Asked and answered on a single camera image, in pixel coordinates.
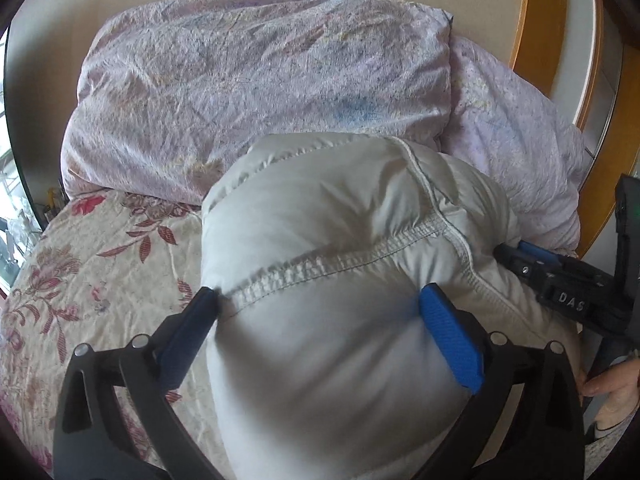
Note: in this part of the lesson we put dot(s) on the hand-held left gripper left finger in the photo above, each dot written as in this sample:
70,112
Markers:
187,335

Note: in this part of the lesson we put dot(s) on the orange wooden frame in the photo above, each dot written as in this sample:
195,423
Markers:
540,25

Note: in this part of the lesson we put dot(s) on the window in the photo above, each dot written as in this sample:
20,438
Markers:
12,220

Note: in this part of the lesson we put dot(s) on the person's right hand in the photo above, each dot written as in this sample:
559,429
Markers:
617,392

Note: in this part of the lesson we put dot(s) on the left lilac floral pillow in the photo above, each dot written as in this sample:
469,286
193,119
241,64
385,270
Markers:
250,85

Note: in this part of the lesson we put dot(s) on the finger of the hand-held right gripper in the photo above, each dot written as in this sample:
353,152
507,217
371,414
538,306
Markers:
537,252
522,269

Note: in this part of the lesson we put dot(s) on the white puffer jacket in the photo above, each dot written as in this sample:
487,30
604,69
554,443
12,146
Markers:
340,220

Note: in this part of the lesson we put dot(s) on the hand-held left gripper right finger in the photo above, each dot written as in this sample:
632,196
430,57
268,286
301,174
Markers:
452,337

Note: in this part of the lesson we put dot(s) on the floral beige bedspread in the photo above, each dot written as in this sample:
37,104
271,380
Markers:
100,270

